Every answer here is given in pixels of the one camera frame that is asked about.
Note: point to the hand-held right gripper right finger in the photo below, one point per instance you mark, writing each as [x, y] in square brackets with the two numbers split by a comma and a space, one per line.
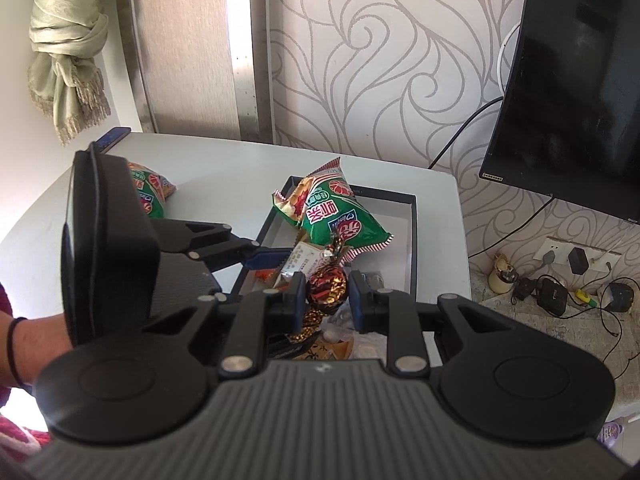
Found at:
[356, 302]

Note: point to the grey plug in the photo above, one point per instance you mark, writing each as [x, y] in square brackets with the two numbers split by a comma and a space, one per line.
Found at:
[547, 258]

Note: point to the white labelled snack packet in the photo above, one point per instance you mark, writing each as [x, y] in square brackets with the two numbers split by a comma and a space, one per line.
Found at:
[302, 260]

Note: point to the black flat monitor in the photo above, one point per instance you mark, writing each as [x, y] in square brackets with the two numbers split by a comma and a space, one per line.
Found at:
[575, 75]

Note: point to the small black plug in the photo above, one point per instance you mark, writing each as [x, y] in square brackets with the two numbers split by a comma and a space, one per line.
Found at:
[524, 290]

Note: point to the pale green fringed scarf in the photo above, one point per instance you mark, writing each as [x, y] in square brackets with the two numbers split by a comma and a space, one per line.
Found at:
[65, 45]

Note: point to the brown red candy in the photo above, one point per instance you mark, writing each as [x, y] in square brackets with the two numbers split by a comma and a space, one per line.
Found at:
[327, 285]

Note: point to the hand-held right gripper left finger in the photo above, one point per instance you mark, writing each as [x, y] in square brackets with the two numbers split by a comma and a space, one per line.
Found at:
[302, 297]

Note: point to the black charger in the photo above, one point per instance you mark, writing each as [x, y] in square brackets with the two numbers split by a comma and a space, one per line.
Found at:
[619, 297]

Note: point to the black wristband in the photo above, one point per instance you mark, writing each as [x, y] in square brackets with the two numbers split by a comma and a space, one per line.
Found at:
[12, 350]

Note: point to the clear plastic wrapper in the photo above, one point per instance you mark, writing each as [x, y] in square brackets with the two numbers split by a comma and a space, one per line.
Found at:
[342, 320]

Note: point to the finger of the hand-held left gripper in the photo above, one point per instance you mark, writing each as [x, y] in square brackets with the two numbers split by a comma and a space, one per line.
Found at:
[265, 258]

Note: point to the dark smartphone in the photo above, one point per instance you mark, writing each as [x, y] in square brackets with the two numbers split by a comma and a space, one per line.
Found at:
[114, 137]

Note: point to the green snack packet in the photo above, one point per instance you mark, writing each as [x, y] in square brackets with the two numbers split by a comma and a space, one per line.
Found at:
[150, 190]
[340, 210]

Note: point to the small cream gold ornament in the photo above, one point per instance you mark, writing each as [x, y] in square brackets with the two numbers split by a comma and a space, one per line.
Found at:
[502, 275]

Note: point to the silver metal door frame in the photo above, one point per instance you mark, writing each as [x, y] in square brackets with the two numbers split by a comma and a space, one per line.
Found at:
[247, 50]

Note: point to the black plug adapter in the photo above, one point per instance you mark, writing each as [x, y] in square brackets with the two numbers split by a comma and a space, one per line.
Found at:
[579, 260]

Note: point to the dark blue cardboard box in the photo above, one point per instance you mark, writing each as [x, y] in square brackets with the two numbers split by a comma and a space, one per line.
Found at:
[400, 240]

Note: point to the silver foil wrapper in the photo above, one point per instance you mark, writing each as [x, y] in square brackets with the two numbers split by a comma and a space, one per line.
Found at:
[374, 280]

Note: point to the white purple container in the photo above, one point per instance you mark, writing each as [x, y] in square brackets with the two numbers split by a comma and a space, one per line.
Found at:
[614, 434]

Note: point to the person's left forearm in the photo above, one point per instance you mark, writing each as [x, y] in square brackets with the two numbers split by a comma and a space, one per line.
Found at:
[40, 345]

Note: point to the small black device box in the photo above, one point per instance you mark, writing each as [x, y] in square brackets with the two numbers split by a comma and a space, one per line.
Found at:
[552, 297]

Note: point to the small orange candy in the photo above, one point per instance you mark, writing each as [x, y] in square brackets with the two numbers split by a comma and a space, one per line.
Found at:
[265, 275]

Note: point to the wall power strip with plugs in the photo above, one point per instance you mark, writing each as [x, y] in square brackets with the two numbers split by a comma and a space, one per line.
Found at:
[607, 255]

